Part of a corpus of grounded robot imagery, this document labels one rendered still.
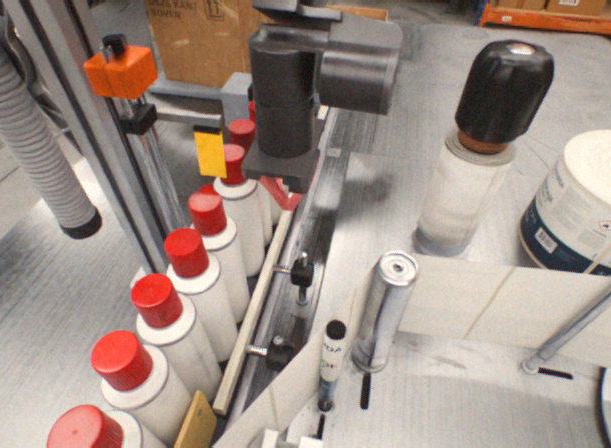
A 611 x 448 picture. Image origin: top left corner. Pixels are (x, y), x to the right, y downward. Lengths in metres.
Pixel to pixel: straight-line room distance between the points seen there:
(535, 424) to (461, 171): 0.30
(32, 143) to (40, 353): 0.39
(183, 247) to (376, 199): 0.41
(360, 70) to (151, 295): 0.24
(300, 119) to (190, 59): 0.75
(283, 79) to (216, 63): 0.72
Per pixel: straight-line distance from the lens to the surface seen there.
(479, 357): 0.54
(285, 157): 0.38
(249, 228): 0.48
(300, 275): 0.51
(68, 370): 0.63
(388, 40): 0.33
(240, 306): 0.49
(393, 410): 0.49
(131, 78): 0.37
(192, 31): 1.05
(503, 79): 0.44
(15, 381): 0.66
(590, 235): 0.61
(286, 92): 0.34
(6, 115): 0.33
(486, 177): 0.50
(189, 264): 0.35
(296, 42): 0.34
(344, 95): 0.33
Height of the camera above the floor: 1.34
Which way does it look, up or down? 48 degrees down
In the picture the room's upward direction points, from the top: straight up
